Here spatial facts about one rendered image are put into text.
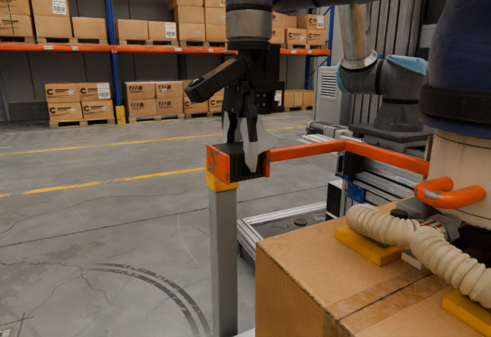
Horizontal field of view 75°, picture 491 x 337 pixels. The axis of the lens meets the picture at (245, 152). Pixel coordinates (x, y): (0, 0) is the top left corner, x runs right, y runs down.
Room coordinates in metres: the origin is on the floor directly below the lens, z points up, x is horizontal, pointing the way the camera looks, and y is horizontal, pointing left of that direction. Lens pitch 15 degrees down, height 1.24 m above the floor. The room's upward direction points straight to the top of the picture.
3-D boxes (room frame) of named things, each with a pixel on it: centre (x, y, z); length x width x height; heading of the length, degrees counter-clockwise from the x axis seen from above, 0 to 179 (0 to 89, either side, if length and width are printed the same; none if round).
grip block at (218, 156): (0.55, 0.01, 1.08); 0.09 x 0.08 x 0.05; 28
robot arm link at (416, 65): (1.06, -0.50, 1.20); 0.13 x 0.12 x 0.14; 56
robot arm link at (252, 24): (0.56, 0.00, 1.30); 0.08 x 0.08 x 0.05
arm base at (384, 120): (1.05, -0.51, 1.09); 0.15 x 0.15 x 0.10
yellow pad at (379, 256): (0.54, -0.33, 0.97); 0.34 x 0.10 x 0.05; 118
